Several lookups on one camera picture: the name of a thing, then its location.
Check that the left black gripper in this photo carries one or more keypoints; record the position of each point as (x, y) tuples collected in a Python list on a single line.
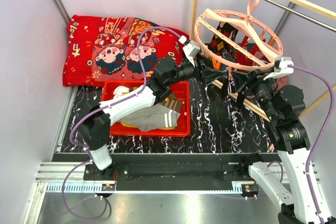
[(206, 73)]

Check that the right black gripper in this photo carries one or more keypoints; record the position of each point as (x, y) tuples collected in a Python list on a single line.
[(254, 78)]

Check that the black white striped sock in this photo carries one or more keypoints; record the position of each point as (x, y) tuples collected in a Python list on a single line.
[(231, 85)]

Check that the pink round clip hanger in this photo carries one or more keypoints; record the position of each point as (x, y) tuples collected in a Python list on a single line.
[(258, 33)]

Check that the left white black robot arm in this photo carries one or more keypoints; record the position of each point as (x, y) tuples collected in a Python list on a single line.
[(94, 127)]

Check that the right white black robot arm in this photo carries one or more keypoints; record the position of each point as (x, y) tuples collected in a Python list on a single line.
[(304, 202)]

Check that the red patterned sock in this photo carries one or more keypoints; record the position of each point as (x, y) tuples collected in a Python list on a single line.
[(242, 59)]

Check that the black argyle sock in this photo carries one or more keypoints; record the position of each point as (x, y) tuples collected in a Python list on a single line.
[(218, 45)]

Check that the red plastic basket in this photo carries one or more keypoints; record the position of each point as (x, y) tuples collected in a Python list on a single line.
[(182, 92)]

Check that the olive green sock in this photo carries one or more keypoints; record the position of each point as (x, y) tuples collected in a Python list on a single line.
[(169, 98)]

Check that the brown striped sock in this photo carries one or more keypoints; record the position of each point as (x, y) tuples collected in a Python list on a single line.
[(174, 105)]

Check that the metal hanging rod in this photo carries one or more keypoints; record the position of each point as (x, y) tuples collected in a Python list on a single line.
[(289, 9)]

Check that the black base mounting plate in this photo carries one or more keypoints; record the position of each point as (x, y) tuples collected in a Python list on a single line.
[(224, 166)]

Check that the red cartoon print pillow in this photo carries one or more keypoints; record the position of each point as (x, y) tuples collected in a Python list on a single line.
[(116, 48)]

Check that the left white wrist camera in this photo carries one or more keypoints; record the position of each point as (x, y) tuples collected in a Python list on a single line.
[(190, 49)]

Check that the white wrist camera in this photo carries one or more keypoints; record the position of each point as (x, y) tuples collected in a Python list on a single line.
[(282, 67), (190, 49)]

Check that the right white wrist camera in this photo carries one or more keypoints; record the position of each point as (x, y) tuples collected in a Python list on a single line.
[(282, 67)]

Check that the wooden drying rack frame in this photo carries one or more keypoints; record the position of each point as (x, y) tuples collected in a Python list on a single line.
[(217, 125)]

